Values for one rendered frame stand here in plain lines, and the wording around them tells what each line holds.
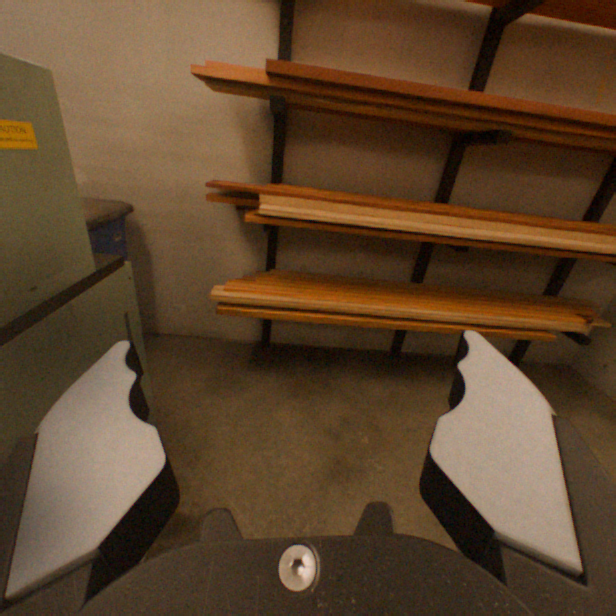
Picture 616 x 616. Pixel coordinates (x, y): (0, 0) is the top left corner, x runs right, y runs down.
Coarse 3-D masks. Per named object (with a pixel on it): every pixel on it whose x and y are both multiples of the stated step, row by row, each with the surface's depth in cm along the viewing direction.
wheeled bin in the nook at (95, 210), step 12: (84, 204) 142; (96, 204) 146; (108, 204) 151; (120, 204) 158; (84, 216) 129; (96, 216) 134; (108, 216) 141; (120, 216) 152; (96, 228) 136; (108, 228) 150; (120, 228) 162; (96, 240) 141; (108, 240) 152; (120, 240) 164; (96, 252) 142; (108, 252) 153; (120, 252) 166
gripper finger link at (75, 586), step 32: (32, 448) 7; (0, 480) 6; (0, 512) 6; (0, 544) 5; (0, 576) 5; (64, 576) 5; (96, 576) 5; (0, 608) 5; (32, 608) 5; (64, 608) 5
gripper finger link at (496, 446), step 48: (480, 336) 11; (480, 384) 9; (528, 384) 9; (480, 432) 7; (528, 432) 7; (432, 480) 7; (480, 480) 6; (528, 480) 6; (480, 528) 6; (528, 528) 5; (576, 576) 5
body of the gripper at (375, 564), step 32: (224, 512) 6; (384, 512) 6; (192, 544) 5; (224, 544) 5; (256, 544) 5; (288, 544) 5; (320, 544) 5; (352, 544) 5; (384, 544) 5; (416, 544) 5; (128, 576) 5; (160, 576) 5; (192, 576) 5; (224, 576) 5; (256, 576) 5; (288, 576) 5; (320, 576) 5; (352, 576) 5; (384, 576) 5; (416, 576) 5; (448, 576) 5; (480, 576) 5; (96, 608) 4; (128, 608) 4; (160, 608) 4; (192, 608) 4; (224, 608) 4; (256, 608) 4; (288, 608) 4; (320, 608) 4; (352, 608) 4; (384, 608) 4; (416, 608) 4; (448, 608) 4; (480, 608) 4; (512, 608) 4
